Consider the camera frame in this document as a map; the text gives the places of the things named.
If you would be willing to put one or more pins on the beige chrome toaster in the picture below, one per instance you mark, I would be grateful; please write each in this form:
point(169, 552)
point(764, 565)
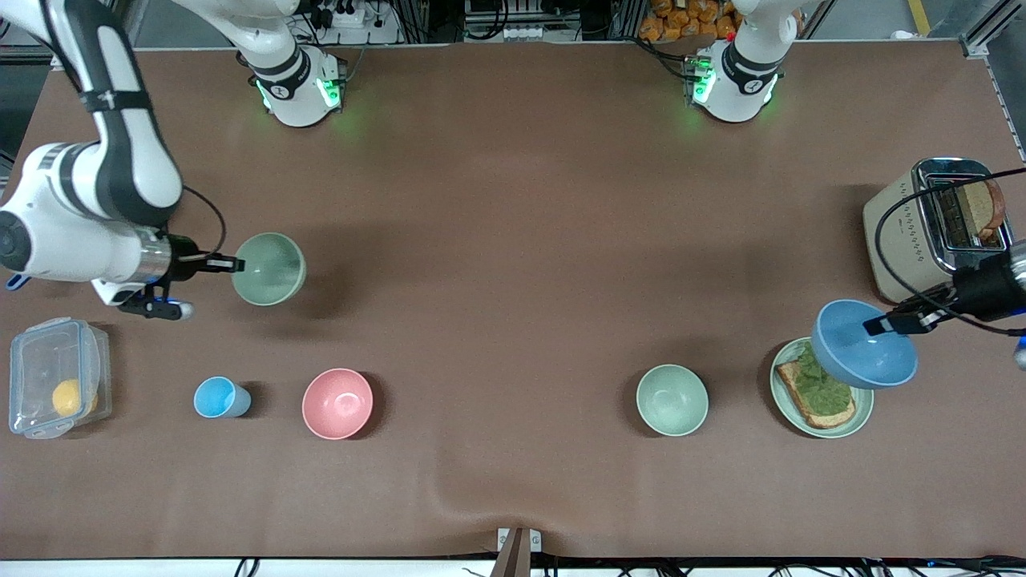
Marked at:
point(898, 256)

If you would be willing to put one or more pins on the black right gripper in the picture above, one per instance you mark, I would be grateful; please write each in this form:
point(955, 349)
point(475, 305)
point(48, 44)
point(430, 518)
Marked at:
point(183, 261)

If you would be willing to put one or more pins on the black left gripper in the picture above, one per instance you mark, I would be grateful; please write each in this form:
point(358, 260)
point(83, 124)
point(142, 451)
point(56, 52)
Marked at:
point(979, 292)

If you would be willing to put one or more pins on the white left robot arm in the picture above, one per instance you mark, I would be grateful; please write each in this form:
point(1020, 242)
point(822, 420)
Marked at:
point(737, 80)

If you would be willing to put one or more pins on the clear plastic lidded container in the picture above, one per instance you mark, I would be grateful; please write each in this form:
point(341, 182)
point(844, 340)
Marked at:
point(40, 361)

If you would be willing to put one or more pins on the pink bowl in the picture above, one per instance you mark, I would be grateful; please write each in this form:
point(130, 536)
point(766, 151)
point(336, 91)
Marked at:
point(337, 403)

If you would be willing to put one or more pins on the green lettuce leaf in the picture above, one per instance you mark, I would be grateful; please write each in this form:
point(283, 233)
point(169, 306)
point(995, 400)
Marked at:
point(826, 394)

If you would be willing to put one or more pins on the brown table cover cloth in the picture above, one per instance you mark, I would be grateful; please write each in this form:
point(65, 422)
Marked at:
point(513, 320)

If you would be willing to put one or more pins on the metal mount bracket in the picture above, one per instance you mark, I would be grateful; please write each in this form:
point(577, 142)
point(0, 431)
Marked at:
point(506, 541)

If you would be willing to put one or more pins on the white power strip with plugs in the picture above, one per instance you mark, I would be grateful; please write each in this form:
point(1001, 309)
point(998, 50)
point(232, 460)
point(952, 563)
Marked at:
point(353, 16)

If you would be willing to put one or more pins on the aluminium frame profile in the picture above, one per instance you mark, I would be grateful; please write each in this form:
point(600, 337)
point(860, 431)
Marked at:
point(978, 46)

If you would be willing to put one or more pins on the light green bowl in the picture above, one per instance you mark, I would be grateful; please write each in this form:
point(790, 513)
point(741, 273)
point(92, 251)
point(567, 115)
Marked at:
point(672, 400)
point(272, 272)

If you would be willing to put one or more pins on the toast slice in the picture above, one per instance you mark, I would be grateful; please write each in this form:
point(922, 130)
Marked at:
point(789, 385)

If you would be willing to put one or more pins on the blue cup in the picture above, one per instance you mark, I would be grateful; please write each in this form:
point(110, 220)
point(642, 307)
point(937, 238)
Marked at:
point(215, 397)

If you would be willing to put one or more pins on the yellow round fruit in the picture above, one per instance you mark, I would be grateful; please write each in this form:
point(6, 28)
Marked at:
point(70, 398)

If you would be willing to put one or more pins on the light green plate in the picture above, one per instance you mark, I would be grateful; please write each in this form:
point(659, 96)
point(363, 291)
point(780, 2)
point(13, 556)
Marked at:
point(842, 429)

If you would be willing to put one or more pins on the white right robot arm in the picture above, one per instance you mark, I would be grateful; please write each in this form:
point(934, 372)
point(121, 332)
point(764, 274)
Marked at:
point(120, 160)

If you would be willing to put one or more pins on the blue bowl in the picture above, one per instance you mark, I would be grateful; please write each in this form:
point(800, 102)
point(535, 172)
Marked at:
point(858, 361)

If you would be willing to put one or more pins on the orange snack bag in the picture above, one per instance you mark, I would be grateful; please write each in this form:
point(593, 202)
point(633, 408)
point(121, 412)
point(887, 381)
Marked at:
point(665, 20)

